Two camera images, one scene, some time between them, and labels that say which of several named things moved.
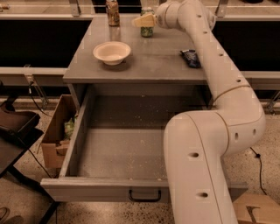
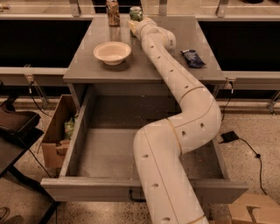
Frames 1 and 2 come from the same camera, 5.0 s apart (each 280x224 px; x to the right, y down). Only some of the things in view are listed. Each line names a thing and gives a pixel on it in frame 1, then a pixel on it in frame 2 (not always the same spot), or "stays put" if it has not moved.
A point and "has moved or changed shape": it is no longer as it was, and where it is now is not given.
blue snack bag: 190,55 stays put
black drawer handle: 144,199 stays put
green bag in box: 68,128 stays put
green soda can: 147,31 has moved or changed shape
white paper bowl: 112,52 stays put
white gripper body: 160,17 -> 141,25
